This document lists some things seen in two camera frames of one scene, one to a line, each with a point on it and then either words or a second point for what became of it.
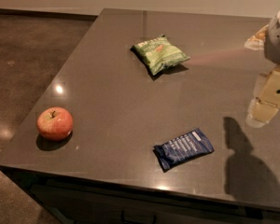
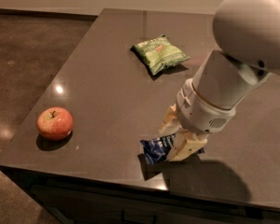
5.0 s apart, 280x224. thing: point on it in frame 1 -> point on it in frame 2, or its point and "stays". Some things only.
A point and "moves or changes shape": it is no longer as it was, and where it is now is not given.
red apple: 54,123 stays
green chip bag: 158,52 stays
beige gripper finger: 272,91 -> 186,142
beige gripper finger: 257,41 -> 171,124
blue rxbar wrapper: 190,146 moves or changes shape
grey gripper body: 277,42 -> 203,113
